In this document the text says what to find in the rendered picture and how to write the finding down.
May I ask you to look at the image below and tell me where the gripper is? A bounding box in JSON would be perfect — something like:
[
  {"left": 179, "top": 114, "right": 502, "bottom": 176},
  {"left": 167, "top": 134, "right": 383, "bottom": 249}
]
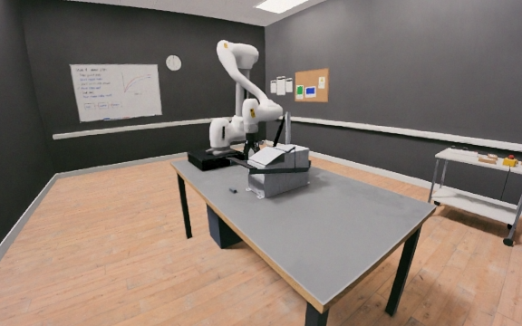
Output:
[{"left": 243, "top": 132, "right": 260, "bottom": 160}]

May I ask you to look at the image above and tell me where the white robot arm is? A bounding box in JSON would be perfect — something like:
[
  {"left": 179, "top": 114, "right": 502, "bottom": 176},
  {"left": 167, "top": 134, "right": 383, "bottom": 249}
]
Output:
[{"left": 206, "top": 41, "right": 283, "bottom": 156}]

